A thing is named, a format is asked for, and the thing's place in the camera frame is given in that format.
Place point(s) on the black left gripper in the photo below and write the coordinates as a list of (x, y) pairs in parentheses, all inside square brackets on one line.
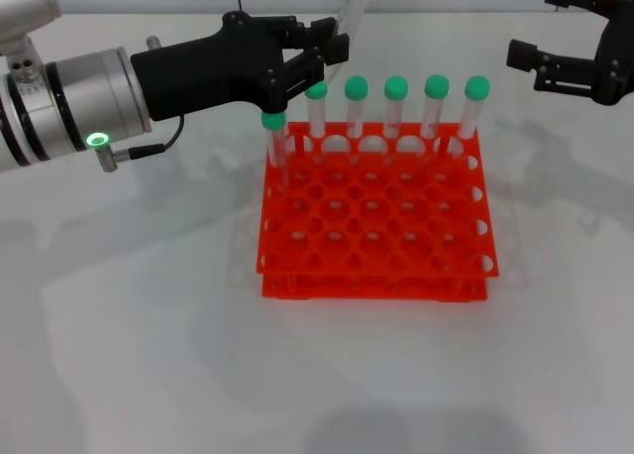
[(208, 72)]

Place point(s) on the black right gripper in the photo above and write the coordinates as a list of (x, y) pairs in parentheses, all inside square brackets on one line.
[(619, 52)]

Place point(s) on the green capped clear test tube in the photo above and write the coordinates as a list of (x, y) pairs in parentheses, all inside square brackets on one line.
[(356, 87), (318, 92), (350, 10), (396, 88), (437, 86), (273, 122), (477, 87)]

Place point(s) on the orange test tube rack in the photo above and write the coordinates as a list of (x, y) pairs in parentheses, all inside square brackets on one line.
[(376, 293)]

